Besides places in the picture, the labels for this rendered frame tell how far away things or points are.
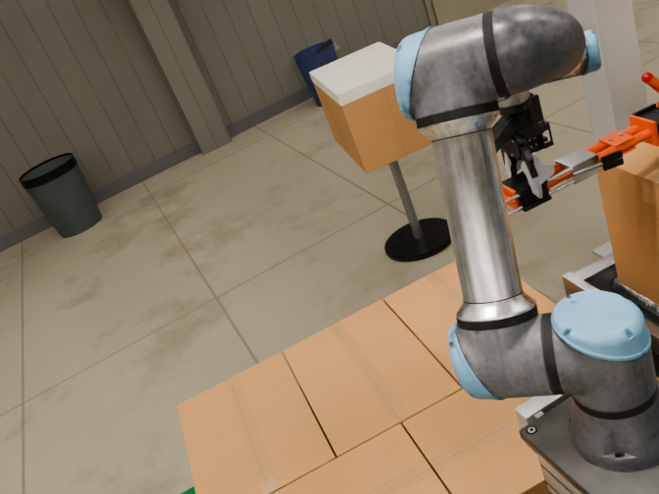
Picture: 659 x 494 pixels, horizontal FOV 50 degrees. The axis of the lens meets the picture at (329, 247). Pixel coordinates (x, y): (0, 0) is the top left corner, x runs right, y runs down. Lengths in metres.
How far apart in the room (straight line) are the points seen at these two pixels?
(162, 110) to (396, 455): 5.31
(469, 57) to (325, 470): 1.31
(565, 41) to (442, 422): 1.22
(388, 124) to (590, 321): 2.39
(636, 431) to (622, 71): 2.03
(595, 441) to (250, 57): 6.17
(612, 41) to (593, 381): 2.02
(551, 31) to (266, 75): 6.13
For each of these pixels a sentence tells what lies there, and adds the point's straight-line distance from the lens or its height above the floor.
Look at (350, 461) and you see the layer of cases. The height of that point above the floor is 0.54.
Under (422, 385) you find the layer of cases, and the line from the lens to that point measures 2.10.
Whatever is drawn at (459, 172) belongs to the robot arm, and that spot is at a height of 1.48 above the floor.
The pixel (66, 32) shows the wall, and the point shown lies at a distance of 6.69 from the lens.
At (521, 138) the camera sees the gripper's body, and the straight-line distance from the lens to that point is 1.53.
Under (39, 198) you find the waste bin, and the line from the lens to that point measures 6.32.
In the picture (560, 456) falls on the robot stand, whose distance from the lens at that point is 1.15.
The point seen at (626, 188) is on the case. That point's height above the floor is 0.96.
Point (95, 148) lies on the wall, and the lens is 6.82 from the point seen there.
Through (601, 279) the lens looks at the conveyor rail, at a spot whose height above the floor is 0.56.
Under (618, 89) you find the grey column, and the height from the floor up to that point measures 0.80.
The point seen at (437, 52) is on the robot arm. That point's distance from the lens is 0.98.
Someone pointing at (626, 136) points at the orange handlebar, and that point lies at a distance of 1.71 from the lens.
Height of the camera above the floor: 1.89
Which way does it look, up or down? 27 degrees down
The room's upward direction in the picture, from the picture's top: 23 degrees counter-clockwise
